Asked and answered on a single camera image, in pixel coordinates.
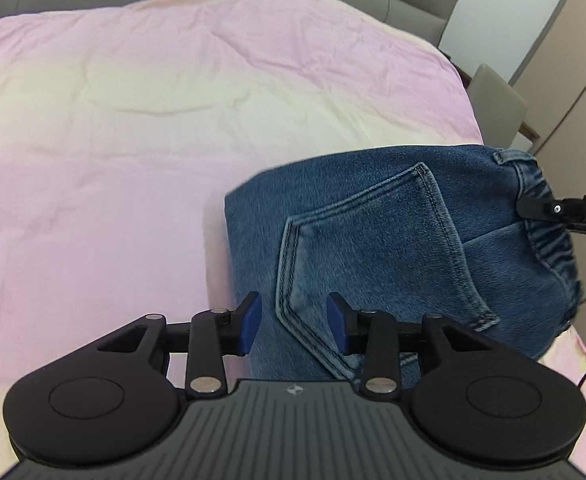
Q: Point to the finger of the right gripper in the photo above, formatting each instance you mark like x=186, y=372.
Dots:
x=551, y=209

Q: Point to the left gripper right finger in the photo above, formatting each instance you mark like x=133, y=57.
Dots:
x=353, y=330

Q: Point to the blue denim pants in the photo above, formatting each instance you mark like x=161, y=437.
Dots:
x=408, y=230

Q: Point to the beige chair beside bed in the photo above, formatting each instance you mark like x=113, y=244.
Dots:
x=499, y=110

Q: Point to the beige wardrobe cabinet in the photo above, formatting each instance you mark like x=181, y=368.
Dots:
x=554, y=85

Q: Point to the pink floral bed cover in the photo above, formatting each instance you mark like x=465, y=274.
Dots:
x=122, y=132

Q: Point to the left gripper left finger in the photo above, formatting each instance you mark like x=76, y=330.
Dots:
x=231, y=332

